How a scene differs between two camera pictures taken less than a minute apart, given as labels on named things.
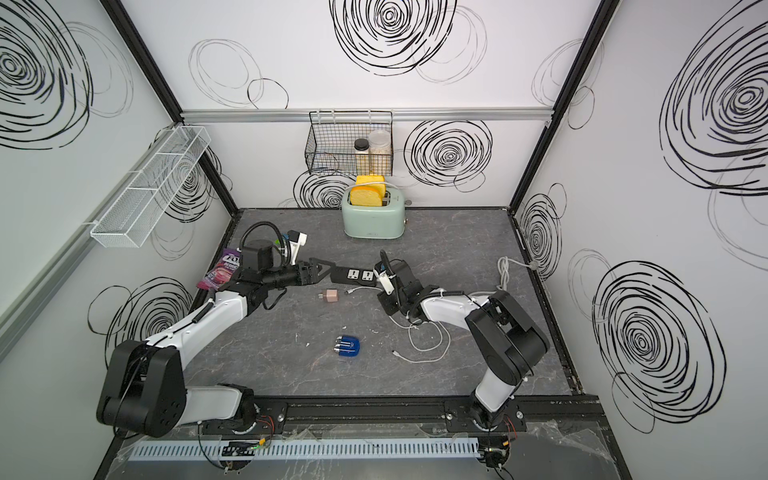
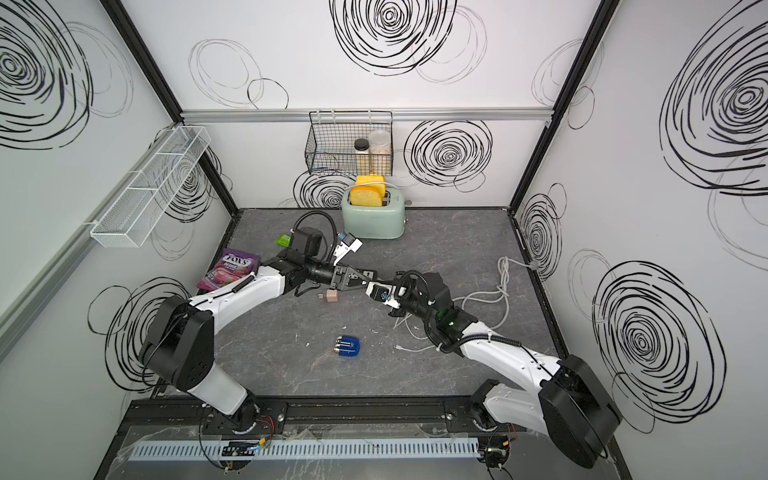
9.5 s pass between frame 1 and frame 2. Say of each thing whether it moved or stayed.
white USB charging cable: moved
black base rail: stayed
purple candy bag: stayed
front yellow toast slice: stayed
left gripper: moved
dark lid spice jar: stayed
